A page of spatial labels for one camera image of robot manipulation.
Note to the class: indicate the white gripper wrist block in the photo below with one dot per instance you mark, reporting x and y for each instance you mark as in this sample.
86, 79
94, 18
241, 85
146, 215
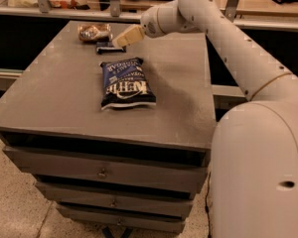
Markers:
150, 24

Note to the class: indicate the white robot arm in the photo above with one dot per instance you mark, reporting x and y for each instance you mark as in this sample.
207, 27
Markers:
255, 145

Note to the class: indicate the dark blue rxbar blueberry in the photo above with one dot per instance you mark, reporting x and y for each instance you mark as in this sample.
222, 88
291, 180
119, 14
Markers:
108, 47

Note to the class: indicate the brown wrapped snack pack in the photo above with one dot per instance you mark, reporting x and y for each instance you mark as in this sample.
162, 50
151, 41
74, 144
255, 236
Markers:
94, 32

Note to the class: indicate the blue kettle chips bag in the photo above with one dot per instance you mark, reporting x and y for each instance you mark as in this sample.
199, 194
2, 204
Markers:
125, 84

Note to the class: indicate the grey metal railing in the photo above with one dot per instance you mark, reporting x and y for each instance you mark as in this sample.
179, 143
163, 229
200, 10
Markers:
95, 14

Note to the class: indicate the grey drawer cabinet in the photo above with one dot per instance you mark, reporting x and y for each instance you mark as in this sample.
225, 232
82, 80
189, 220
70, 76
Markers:
56, 105

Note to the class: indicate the top grey drawer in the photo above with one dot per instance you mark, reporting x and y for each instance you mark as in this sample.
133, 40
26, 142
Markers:
124, 171

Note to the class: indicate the grey drawer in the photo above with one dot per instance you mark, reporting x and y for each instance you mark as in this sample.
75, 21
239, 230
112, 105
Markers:
121, 219
112, 199
124, 171

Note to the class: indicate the middle grey drawer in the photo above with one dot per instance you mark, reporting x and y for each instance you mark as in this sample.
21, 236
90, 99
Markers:
112, 199

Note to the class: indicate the bottom grey drawer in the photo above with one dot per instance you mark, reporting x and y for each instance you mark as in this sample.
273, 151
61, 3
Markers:
121, 219

